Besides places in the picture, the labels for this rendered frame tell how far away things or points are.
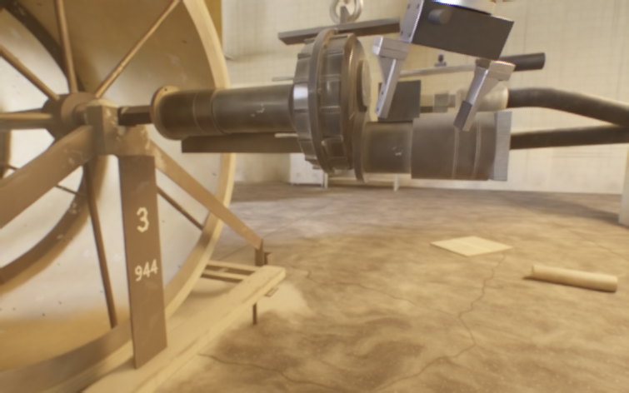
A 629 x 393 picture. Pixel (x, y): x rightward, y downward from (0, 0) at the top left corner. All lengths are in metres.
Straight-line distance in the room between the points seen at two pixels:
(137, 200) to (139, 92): 1.19
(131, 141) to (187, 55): 0.88
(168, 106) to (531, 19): 9.05
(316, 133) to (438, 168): 0.24
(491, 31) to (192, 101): 0.61
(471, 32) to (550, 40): 8.96
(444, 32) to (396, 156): 0.25
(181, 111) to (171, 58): 1.09
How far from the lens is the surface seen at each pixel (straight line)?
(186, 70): 1.87
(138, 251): 1.04
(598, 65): 9.61
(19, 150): 3.12
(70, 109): 1.14
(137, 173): 1.01
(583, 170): 9.38
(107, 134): 1.00
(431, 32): 0.47
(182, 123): 0.84
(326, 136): 0.59
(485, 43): 0.50
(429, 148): 0.61
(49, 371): 1.25
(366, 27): 0.71
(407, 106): 0.65
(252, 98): 0.73
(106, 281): 1.28
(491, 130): 0.63
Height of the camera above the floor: 0.81
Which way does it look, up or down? 7 degrees down
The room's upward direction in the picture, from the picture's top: straight up
